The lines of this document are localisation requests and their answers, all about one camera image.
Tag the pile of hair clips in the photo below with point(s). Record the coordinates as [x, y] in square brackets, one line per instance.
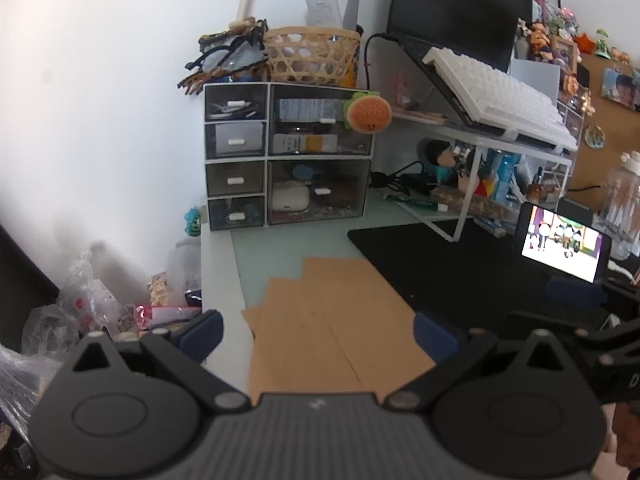
[225, 55]

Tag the white metal desk riser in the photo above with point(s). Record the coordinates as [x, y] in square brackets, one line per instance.
[470, 135]

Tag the white desktop drawer organizer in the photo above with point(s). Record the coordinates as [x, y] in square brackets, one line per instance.
[320, 157]

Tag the row of small figurines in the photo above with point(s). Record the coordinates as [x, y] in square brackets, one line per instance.
[550, 35]

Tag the hamburger plush toy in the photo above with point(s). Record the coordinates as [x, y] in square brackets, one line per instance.
[369, 112]

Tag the large clear plastic drawer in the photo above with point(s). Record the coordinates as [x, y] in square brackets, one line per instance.
[300, 125]
[320, 200]

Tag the small blue toy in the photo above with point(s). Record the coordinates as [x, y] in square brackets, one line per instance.
[193, 221]

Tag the cork board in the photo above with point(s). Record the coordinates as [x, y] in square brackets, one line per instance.
[610, 160]

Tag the black smartphone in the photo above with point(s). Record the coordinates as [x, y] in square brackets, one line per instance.
[562, 240]

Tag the red yellow toy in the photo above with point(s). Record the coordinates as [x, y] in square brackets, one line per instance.
[486, 185]

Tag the small clear plastic drawer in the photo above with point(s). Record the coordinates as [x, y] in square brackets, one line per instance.
[235, 139]
[235, 102]
[235, 179]
[236, 214]

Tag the crumpled clear plastic bags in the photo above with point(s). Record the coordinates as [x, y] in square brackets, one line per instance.
[75, 300]

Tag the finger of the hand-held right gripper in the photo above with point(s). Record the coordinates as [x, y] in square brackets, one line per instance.
[607, 347]
[575, 294]

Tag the clear water bottle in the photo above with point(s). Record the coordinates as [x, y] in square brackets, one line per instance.
[622, 205]

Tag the blue bottle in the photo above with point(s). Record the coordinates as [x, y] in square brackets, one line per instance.
[505, 172]

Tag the black laptop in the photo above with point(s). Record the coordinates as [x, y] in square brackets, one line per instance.
[450, 5]

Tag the grey nail file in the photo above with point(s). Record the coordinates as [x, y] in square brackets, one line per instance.
[351, 12]

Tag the white earbuds case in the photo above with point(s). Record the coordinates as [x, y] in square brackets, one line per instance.
[290, 197]

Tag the amber dropper bottle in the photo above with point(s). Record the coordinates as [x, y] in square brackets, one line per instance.
[536, 187]

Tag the black mouse mat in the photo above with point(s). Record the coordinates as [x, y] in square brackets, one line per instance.
[450, 265]

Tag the black haired doll figure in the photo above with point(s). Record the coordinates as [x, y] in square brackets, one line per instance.
[442, 157]

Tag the pink snack packet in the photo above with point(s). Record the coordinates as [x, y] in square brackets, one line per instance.
[165, 314]

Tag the white mechanical keyboard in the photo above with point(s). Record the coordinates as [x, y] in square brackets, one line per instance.
[500, 92]

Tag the green toothpaste tube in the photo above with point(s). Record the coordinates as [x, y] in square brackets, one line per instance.
[415, 203]

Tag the printed photo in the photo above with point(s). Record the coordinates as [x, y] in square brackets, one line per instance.
[620, 89]

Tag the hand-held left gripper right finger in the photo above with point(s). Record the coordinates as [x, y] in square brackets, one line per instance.
[432, 339]

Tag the brown speckled roll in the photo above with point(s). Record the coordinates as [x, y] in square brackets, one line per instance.
[470, 202]

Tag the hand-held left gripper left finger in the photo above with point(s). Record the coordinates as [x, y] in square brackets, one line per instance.
[202, 334]

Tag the woven bamboo basket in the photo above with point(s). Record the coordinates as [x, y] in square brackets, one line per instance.
[310, 57]

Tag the round wall ornament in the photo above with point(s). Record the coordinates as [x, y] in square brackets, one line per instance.
[595, 137]

